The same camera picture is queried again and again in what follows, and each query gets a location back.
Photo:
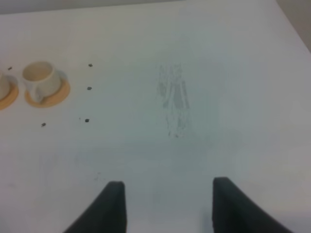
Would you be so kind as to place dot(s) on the left orange saucer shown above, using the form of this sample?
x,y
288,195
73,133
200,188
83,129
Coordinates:
x,y
12,96

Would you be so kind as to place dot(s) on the white teacup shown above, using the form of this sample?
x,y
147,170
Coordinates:
x,y
4,85
41,80

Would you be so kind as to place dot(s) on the left white teacup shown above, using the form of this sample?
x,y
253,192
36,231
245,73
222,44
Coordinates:
x,y
4,85

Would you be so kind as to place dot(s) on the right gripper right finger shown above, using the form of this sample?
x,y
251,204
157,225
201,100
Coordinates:
x,y
234,212

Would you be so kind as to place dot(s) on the right orange saucer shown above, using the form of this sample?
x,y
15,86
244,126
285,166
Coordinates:
x,y
54,99

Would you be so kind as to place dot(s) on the right white teacup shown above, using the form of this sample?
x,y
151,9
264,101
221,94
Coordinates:
x,y
41,80

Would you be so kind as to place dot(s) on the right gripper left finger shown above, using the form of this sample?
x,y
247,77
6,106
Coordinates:
x,y
107,213

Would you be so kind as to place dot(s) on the orange saucer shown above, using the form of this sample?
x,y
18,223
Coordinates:
x,y
12,96
54,99

